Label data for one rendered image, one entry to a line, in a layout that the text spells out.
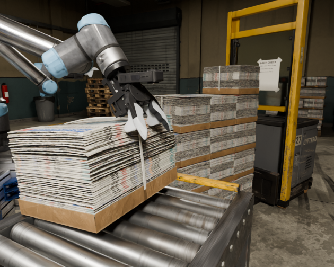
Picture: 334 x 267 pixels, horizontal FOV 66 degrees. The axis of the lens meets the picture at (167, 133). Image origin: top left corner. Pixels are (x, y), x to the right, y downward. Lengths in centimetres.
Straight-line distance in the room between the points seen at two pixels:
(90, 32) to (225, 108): 140
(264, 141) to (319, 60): 548
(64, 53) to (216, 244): 58
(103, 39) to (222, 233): 56
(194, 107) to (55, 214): 123
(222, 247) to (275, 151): 217
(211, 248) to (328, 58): 761
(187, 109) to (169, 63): 745
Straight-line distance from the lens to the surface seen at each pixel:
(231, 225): 70
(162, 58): 922
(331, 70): 803
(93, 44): 71
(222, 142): 197
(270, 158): 277
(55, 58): 73
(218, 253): 60
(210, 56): 855
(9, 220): 82
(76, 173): 60
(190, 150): 173
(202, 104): 176
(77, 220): 64
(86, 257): 61
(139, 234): 67
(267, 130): 273
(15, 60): 153
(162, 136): 79
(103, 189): 60
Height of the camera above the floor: 115
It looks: 11 degrees down
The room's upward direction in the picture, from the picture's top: straight up
